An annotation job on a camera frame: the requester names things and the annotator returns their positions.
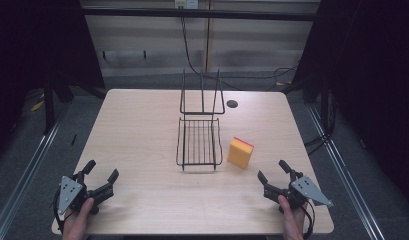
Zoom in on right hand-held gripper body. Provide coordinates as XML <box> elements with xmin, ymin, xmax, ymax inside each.
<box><xmin>263</xmin><ymin>171</ymin><xmax>335</xmax><ymax>214</ymax></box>

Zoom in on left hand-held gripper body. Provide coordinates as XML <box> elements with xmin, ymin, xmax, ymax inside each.
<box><xmin>57</xmin><ymin>171</ymin><xmax>115</xmax><ymax>216</ymax></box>

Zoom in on orange sponge with red edge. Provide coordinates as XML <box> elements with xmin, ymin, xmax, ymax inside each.
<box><xmin>226</xmin><ymin>136</ymin><xmax>255</xmax><ymax>170</ymax></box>

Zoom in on black wire rack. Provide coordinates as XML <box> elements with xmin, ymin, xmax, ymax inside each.
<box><xmin>175</xmin><ymin>68</ymin><xmax>226</xmax><ymax>172</ymax></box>

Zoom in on person's left hand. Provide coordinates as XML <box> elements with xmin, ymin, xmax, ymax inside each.
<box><xmin>62</xmin><ymin>197</ymin><xmax>95</xmax><ymax>240</ymax></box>

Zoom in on person's right hand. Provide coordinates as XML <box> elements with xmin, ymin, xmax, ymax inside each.
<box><xmin>277</xmin><ymin>194</ymin><xmax>309</xmax><ymax>240</ymax></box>

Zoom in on black metal stand leg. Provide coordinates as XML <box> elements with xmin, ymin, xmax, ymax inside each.
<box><xmin>42</xmin><ymin>78</ymin><xmax>56</xmax><ymax>136</ymax></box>

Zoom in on black curtain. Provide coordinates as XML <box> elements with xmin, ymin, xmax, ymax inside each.
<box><xmin>291</xmin><ymin>0</ymin><xmax>409</xmax><ymax>208</ymax></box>
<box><xmin>0</xmin><ymin>0</ymin><xmax>106</xmax><ymax>141</ymax></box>

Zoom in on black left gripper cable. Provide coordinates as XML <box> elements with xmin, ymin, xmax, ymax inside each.
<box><xmin>52</xmin><ymin>188</ymin><xmax>74</xmax><ymax>234</ymax></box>

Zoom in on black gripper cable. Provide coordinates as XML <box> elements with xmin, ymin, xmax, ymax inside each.
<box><xmin>301</xmin><ymin>199</ymin><xmax>316</xmax><ymax>240</ymax></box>
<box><xmin>52</xmin><ymin>188</ymin><xmax>74</xmax><ymax>234</ymax></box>

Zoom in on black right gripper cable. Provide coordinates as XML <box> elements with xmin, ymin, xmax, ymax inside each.
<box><xmin>301</xmin><ymin>199</ymin><xmax>316</xmax><ymax>240</ymax></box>

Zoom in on black floor cables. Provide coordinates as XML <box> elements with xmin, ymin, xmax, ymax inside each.
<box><xmin>303</xmin><ymin>79</ymin><xmax>338</xmax><ymax>156</ymax></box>

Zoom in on aluminium floor rail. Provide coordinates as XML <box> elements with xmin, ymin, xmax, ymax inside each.
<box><xmin>306</xmin><ymin>105</ymin><xmax>386</xmax><ymax>240</ymax></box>
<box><xmin>0</xmin><ymin>106</ymin><xmax>70</xmax><ymax>240</ymax></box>

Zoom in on black hanging wall cable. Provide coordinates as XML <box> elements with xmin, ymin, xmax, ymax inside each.
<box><xmin>180</xmin><ymin>16</ymin><xmax>300</xmax><ymax>92</ymax></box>

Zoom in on black horizontal frame bar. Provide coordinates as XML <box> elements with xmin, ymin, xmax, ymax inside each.
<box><xmin>81</xmin><ymin>7</ymin><xmax>317</xmax><ymax>22</ymax></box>

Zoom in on white wall power outlet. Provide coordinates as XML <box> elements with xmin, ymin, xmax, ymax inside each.
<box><xmin>174</xmin><ymin>0</ymin><xmax>200</xmax><ymax>10</ymax></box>

